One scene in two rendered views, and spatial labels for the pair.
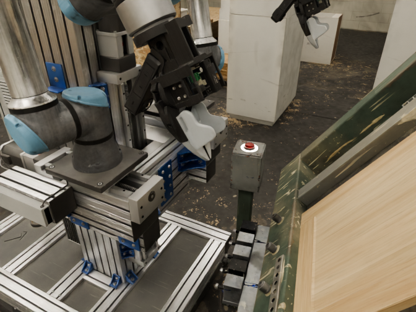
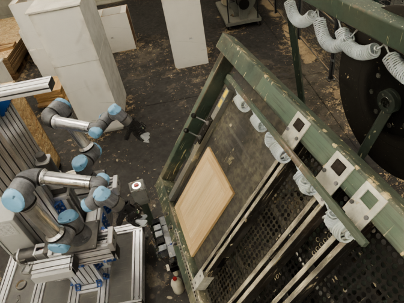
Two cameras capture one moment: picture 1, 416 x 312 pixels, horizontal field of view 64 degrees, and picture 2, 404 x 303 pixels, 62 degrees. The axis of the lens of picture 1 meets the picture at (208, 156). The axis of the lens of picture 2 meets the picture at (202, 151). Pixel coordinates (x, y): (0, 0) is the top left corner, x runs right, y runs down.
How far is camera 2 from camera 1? 1.43 m
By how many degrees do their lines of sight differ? 24
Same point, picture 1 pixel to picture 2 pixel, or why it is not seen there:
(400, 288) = (208, 225)
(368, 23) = not seen: outside the picture
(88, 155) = (80, 237)
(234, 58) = (73, 96)
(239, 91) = (88, 116)
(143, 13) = (119, 207)
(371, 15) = not seen: outside the picture
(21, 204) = (58, 274)
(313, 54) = (119, 44)
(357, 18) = not seen: outside the picture
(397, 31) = (172, 23)
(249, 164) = (140, 193)
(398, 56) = (181, 38)
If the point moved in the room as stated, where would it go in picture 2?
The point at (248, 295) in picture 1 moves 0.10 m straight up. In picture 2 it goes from (170, 249) to (167, 241)
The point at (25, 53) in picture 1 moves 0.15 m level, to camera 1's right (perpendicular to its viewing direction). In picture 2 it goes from (50, 220) to (75, 205)
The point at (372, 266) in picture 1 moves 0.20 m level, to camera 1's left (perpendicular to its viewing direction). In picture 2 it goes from (201, 221) to (174, 238)
